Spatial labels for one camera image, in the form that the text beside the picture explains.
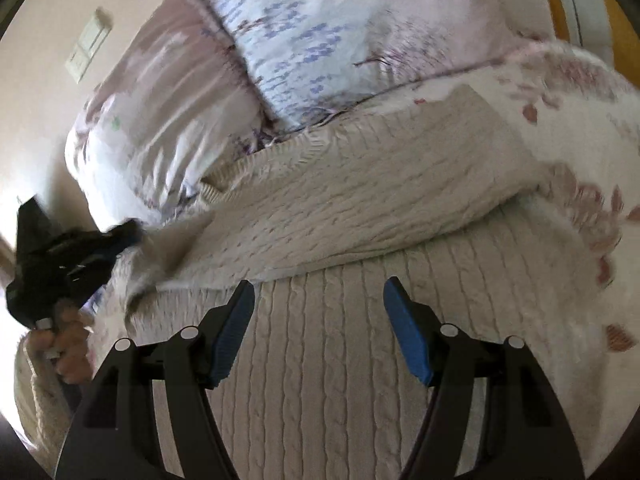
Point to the pale blue floral pillow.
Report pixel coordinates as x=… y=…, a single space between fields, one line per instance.
x=325 y=35

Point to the pink floral pillow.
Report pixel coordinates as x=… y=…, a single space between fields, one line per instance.
x=150 y=110

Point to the floral bed sheet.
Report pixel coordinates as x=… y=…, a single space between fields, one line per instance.
x=575 y=125

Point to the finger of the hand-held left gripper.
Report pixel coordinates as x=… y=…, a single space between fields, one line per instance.
x=125 y=234

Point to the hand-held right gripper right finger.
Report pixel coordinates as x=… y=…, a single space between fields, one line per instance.
x=407 y=330

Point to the person's left hand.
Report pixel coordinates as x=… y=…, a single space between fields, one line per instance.
x=65 y=347

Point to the person's left forearm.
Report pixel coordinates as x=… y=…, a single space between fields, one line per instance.
x=35 y=410

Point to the white wall switch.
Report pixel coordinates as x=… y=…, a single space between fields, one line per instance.
x=87 y=45

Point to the wooden headboard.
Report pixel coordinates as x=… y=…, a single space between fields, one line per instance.
x=552 y=0

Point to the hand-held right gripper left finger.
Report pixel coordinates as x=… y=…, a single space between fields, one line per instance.
x=232 y=330

